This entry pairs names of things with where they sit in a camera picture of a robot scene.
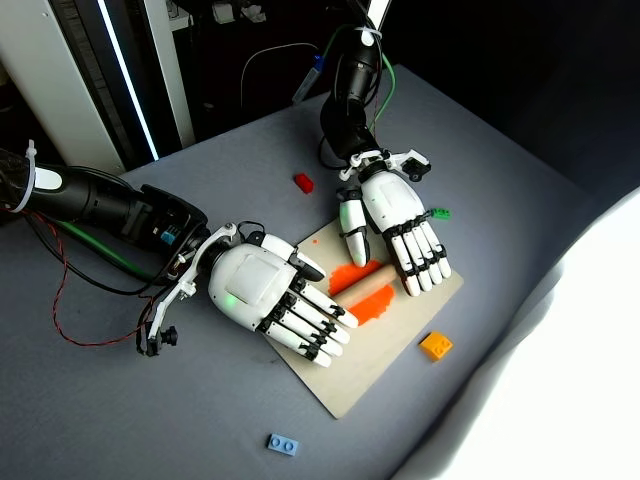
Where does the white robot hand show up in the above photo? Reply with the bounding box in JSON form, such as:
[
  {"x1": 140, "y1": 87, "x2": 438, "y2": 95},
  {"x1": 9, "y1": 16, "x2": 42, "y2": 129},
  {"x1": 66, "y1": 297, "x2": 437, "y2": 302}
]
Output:
[
  {"x1": 207, "y1": 232, "x2": 360, "y2": 369},
  {"x1": 336, "y1": 168, "x2": 453, "y2": 298}
]

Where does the wooden rolling pin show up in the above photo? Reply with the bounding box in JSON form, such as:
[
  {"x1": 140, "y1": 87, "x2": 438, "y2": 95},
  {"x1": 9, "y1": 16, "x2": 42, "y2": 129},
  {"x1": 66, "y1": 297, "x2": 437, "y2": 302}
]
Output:
[{"x1": 332, "y1": 264, "x2": 399, "y2": 309}]

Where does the orange play dough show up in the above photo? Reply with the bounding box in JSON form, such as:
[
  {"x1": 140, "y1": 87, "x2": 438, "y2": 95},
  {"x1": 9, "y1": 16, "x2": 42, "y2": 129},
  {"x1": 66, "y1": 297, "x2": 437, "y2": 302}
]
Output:
[{"x1": 327, "y1": 259, "x2": 397, "y2": 327}]

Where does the yellow toy brick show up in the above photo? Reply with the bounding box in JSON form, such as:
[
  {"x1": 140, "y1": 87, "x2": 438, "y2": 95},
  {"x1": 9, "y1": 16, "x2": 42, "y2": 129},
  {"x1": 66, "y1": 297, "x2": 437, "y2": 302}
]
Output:
[{"x1": 418, "y1": 330, "x2": 455, "y2": 363}]

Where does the light wooden board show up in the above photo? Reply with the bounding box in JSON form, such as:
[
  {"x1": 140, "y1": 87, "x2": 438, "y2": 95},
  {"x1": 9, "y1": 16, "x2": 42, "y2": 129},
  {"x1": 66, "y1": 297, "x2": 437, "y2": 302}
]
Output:
[{"x1": 262, "y1": 217, "x2": 465, "y2": 420}]

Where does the grey table cloth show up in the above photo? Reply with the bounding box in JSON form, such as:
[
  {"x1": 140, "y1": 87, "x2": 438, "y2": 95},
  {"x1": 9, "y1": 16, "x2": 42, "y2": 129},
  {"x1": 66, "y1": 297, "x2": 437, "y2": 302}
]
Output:
[{"x1": 0, "y1": 63, "x2": 614, "y2": 480}]

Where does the blue toy brick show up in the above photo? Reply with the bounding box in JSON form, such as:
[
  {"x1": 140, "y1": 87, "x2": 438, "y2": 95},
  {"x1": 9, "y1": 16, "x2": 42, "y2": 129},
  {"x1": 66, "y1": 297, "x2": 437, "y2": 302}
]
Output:
[{"x1": 265, "y1": 432, "x2": 301, "y2": 457}]

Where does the white backdrop sheet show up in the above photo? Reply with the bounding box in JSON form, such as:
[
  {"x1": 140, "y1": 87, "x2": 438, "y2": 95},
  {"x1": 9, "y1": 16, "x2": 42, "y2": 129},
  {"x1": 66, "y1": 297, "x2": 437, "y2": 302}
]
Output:
[{"x1": 389, "y1": 184, "x2": 640, "y2": 480}]

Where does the white cabinet with light strip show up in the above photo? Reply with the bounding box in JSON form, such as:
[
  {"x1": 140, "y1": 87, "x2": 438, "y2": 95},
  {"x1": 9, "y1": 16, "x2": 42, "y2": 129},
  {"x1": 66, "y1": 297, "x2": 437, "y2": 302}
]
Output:
[{"x1": 0, "y1": 0, "x2": 196, "y2": 174}]

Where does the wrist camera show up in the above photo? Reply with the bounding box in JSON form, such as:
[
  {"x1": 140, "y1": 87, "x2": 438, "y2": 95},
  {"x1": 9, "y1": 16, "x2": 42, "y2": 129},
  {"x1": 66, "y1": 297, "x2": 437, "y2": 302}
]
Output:
[
  {"x1": 384, "y1": 148, "x2": 432, "y2": 183},
  {"x1": 135, "y1": 282, "x2": 199, "y2": 359}
]

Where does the green cable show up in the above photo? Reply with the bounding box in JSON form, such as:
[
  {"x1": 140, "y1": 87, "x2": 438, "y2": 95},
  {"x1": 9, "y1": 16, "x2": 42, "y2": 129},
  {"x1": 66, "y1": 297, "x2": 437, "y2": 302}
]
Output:
[
  {"x1": 52, "y1": 219, "x2": 161, "y2": 284},
  {"x1": 327, "y1": 22, "x2": 397, "y2": 132}
]

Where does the black cable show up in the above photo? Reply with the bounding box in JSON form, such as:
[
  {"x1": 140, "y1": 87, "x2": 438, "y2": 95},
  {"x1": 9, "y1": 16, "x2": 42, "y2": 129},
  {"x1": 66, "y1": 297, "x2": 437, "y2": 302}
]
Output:
[{"x1": 24, "y1": 214, "x2": 166, "y2": 297}]

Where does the thin red wire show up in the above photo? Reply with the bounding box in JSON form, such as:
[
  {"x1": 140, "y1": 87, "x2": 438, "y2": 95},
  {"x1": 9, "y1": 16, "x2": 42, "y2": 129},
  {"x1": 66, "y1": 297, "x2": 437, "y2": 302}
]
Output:
[{"x1": 24, "y1": 209, "x2": 161, "y2": 347}]

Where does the thin white cable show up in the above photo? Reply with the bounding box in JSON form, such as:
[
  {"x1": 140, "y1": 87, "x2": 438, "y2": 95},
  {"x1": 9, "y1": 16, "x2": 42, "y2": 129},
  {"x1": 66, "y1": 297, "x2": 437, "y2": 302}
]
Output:
[{"x1": 239, "y1": 42, "x2": 321, "y2": 101}]

